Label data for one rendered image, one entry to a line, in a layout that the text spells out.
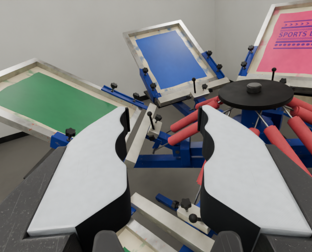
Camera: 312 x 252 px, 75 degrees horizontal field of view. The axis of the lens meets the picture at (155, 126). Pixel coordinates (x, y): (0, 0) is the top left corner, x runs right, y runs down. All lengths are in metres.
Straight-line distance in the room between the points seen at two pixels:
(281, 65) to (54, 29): 3.32
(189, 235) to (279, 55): 1.48
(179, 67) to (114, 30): 2.43
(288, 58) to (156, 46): 1.05
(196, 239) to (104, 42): 3.63
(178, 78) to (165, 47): 0.37
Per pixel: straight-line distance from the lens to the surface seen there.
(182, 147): 1.11
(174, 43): 1.98
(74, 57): 4.01
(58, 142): 0.99
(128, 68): 4.15
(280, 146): 0.91
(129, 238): 0.93
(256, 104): 0.92
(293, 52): 1.88
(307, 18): 2.13
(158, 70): 1.73
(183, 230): 0.81
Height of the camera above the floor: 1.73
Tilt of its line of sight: 31 degrees down
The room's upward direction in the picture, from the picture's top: 11 degrees counter-clockwise
